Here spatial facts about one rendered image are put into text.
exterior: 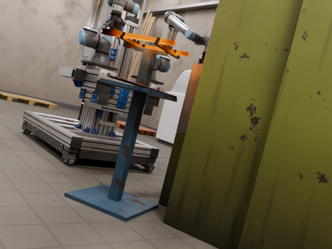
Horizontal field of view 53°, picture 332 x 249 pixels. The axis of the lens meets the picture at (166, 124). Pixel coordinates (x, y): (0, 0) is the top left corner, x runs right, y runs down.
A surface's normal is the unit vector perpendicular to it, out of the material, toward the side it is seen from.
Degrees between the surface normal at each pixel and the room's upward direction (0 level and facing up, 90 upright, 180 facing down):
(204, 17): 90
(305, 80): 90
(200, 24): 90
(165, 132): 90
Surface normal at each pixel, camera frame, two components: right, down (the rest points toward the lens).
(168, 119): -0.71, -0.15
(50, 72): 0.61, 0.18
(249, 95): -0.51, -0.08
